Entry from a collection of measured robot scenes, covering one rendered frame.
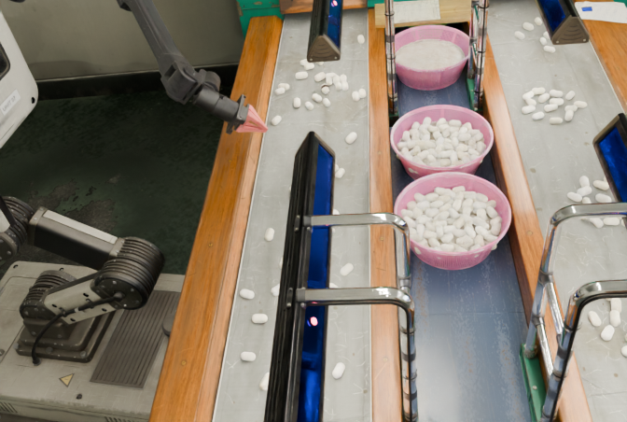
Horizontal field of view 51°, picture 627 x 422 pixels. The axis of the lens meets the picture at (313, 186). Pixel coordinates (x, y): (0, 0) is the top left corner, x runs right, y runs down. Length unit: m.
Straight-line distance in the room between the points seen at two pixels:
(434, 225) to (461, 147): 0.29
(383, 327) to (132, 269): 0.59
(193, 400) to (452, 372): 0.51
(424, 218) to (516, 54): 0.76
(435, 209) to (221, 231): 0.51
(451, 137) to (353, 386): 0.78
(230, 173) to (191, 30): 1.73
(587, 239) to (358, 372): 0.60
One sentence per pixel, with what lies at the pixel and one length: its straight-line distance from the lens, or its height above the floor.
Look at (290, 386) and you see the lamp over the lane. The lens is 0.89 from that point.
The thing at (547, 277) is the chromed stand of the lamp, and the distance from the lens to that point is 1.18.
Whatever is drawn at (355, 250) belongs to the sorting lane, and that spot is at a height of 0.74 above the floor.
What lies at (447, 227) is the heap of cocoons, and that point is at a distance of 1.55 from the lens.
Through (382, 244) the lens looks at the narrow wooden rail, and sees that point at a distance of 1.49.
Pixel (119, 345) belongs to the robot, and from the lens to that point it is 1.83.
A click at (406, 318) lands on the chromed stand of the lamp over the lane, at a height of 1.07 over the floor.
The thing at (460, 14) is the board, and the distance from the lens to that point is 2.27.
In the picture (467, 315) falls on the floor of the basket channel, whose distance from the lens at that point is 1.48.
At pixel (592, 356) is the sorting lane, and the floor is 0.74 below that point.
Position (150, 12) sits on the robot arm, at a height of 1.09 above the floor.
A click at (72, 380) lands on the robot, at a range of 1.82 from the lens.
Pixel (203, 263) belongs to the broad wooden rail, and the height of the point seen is 0.76.
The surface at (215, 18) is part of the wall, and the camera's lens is 3.32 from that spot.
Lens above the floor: 1.87
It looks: 42 degrees down
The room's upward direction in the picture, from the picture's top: 9 degrees counter-clockwise
